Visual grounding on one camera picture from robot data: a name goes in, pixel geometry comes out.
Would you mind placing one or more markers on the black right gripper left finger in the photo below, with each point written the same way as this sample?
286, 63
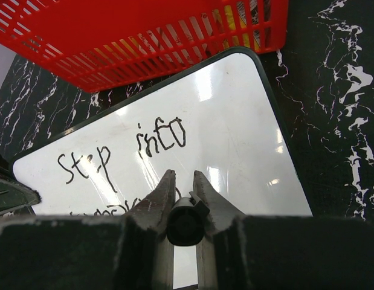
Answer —
130, 251

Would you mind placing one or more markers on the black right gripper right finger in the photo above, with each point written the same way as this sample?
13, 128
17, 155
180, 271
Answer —
241, 251

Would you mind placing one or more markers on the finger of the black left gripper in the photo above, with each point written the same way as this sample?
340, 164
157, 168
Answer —
15, 196

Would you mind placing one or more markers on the white whiteboard marker pen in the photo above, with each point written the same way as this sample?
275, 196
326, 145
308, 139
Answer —
185, 224

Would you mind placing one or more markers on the small white whiteboard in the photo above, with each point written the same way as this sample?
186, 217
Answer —
219, 118

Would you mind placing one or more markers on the red plastic shopping basket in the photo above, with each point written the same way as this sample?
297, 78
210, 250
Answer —
98, 45

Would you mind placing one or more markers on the orange snack packet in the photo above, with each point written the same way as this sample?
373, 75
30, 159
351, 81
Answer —
238, 17

